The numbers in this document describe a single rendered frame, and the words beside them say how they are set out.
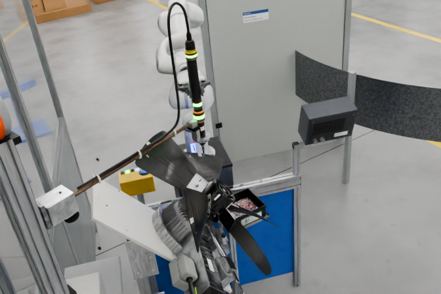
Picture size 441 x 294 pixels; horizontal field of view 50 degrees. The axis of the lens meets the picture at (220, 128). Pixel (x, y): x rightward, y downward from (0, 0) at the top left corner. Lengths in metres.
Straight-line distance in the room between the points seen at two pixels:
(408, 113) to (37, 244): 2.61
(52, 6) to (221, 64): 5.88
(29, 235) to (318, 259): 2.21
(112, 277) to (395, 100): 2.19
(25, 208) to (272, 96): 2.85
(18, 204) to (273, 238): 1.72
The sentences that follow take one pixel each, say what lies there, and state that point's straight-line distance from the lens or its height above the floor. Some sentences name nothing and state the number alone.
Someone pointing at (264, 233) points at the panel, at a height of 0.49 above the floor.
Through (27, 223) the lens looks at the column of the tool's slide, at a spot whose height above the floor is 1.54.
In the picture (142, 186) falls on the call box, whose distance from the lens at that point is 2.30.
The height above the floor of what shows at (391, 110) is 0.74.
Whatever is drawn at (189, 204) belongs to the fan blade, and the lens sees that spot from 1.59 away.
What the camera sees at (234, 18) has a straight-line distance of 3.61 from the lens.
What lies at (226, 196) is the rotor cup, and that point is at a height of 1.23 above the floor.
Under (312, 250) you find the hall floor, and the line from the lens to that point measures 3.34.
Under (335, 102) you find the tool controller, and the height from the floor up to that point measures 1.25.
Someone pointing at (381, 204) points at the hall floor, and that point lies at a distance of 3.76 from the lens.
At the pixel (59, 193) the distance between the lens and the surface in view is 1.49.
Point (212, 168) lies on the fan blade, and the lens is 2.07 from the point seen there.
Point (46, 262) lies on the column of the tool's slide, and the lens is 1.53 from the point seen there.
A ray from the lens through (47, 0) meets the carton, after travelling 9.17.
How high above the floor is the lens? 2.39
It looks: 31 degrees down
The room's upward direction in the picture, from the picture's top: 6 degrees counter-clockwise
